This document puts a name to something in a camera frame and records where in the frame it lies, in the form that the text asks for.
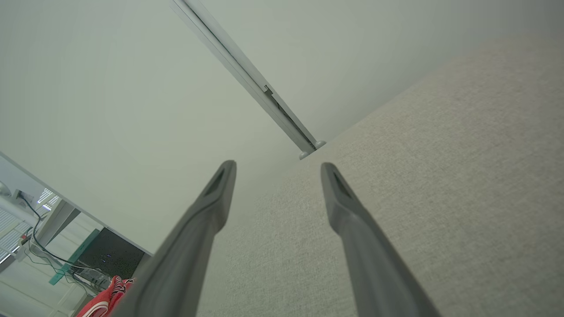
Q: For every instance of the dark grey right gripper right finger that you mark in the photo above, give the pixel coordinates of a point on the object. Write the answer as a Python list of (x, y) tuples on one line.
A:
[(374, 277)]

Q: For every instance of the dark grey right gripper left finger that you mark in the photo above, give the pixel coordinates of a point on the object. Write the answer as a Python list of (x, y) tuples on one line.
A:
[(176, 273)]

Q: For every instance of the red Bulls basketball jersey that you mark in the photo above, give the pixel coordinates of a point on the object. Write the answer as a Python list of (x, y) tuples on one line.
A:
[(99, 304)]

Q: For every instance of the black speckled cabinet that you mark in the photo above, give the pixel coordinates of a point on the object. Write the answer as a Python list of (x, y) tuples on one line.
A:
[(110, 253)]

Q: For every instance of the grey power strip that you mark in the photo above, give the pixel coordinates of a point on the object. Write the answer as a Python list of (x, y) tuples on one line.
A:
[(94, 278)]

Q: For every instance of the green strip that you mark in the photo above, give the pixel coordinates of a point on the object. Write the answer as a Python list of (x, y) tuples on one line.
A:
[(70, 259)]

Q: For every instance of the grey metal partition post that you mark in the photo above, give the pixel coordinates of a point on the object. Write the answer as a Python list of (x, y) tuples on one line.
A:
[(246, 75)]

